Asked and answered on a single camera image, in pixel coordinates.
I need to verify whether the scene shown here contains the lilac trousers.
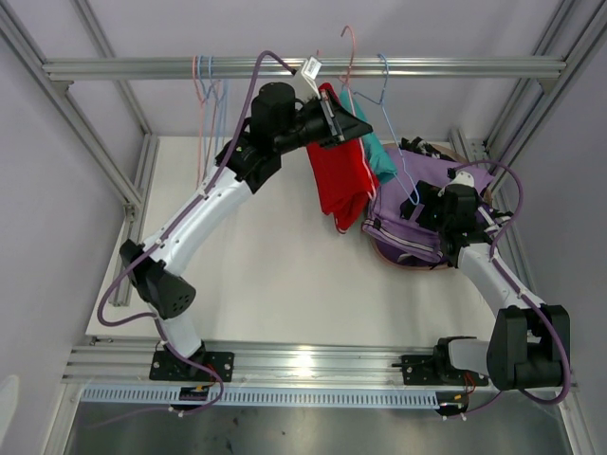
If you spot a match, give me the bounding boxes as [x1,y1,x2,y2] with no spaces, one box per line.
[360,147,497,261]

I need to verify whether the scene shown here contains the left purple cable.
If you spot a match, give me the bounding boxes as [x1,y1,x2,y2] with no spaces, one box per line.
[96,48,300,418]

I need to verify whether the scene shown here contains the aluminium hanging rail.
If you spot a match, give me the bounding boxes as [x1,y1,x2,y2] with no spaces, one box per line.
[41,56,567,81]

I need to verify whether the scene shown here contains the black white patterned trousers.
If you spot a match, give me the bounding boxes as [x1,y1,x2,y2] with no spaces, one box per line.
[399,137,513,225]

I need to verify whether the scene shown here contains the red trousers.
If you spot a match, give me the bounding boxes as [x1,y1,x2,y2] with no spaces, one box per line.
[304,82,381,235]

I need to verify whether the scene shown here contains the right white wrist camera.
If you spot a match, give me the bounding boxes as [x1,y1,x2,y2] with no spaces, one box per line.
[437,171,475,197]

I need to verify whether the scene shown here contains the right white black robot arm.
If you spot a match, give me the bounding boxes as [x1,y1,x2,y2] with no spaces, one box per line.
[400,173,571,402]

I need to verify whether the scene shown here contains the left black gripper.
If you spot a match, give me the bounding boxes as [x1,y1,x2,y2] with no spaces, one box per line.
[274,88,373,155]

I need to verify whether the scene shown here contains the pale blue wire hanger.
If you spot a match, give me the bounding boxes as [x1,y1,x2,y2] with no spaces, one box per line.
[355,53,421,207]

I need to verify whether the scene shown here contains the salmon pink wire hanger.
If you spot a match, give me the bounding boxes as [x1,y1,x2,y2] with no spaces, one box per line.
[340,25,373,182]

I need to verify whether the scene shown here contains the purple camouflage trousers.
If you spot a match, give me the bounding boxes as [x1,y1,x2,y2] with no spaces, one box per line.
[375,238,449,269]

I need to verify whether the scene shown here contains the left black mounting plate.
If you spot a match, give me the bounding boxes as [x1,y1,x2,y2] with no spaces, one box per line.
[149,351,235,382]

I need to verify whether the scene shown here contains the teal trousers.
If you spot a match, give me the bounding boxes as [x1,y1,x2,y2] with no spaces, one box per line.
[340,88,397,185]

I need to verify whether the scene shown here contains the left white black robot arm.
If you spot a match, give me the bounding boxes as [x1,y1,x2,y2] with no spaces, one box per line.
[120,82,373,380]

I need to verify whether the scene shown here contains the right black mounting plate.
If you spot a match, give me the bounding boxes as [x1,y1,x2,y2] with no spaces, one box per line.
[391,355,489,387]

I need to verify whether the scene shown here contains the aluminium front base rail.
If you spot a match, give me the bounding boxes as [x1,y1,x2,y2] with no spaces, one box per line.
[61,337,579,391]

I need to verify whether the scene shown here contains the translucent brown plastic basin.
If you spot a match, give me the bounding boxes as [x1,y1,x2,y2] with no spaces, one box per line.
[369,139,494,273]

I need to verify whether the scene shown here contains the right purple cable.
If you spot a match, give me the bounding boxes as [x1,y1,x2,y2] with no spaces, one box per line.
[445,158,572,421]

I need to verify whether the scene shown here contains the slotted grey cable duct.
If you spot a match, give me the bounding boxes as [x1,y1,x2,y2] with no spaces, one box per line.
[81,385,439,410]

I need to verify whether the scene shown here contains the purple cable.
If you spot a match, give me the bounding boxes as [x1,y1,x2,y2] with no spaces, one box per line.
[96,48,300,418]
[445,158,572,421]

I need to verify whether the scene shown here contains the black mounting plate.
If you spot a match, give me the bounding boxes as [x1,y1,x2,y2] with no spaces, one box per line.
[149,351,235,382]
[391,355,489,387]

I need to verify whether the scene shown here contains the light blue wire hanger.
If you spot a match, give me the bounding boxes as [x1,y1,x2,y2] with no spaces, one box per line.
[202,55,214,179]

